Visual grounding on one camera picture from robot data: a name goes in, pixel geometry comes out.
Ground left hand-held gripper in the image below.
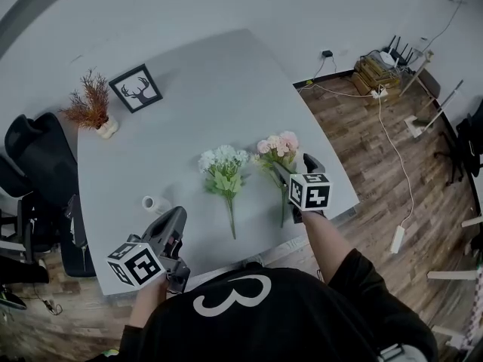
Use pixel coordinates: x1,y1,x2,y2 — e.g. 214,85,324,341
106,205,192,293

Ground black floor cable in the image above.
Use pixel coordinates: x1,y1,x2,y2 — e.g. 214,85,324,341
32,283,64,316

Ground white green flower bouquet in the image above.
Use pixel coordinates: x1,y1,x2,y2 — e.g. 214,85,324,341
198,144,252,241

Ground black framed deer picture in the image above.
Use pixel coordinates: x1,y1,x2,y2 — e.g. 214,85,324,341
108,63,164,115

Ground wooden legged chair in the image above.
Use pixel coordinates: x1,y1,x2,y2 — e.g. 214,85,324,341
398,49,466,135

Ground long white cable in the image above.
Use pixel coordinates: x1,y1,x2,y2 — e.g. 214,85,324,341
377,96,416,230

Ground black mesh office chair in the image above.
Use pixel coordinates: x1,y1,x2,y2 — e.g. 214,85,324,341
4,112,97,278
0,152,50,265

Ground rust plant in cream pot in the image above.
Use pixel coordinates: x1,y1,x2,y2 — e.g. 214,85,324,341
58,68,120,140

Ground person's black shirt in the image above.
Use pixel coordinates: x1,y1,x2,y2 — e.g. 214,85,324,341
112,247,439,362

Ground person's right forearm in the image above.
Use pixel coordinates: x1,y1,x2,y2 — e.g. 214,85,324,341
301,210,355,284

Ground person's left forearm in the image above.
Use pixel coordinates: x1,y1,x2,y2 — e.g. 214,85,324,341
130,275,169,330

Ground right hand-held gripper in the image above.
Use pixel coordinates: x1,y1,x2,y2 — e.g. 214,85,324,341
272,153,334,224

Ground long white power strip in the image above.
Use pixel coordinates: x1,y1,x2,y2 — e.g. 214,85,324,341
389,224,407,255

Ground white router black antennas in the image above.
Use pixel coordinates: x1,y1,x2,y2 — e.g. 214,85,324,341
379,35,415,68

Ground clear glass jar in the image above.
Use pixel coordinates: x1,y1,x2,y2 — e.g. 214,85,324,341
63,196,79,220

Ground black swivel chair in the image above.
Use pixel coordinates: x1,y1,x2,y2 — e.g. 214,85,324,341
433,98,483,188

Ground white ring with dark centre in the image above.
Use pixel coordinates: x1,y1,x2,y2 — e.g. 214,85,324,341
141,195,173,216

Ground stack of cardboard boxes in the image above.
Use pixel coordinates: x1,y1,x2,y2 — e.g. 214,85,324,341
352,56,401,98

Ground pink flower bouquet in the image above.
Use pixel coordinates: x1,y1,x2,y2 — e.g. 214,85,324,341
251,130,300,229

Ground white block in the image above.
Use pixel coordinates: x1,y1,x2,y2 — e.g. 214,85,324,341
403,115,429,140

